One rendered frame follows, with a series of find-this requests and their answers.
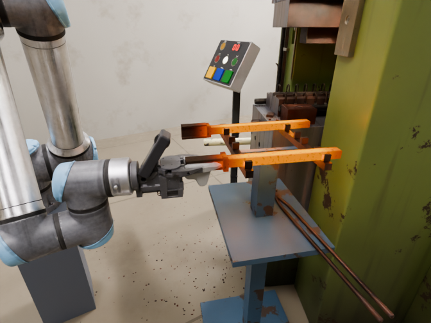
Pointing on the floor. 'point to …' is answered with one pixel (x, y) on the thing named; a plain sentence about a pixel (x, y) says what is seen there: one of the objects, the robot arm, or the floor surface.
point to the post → (235, 123)
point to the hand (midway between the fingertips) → (215, 161)
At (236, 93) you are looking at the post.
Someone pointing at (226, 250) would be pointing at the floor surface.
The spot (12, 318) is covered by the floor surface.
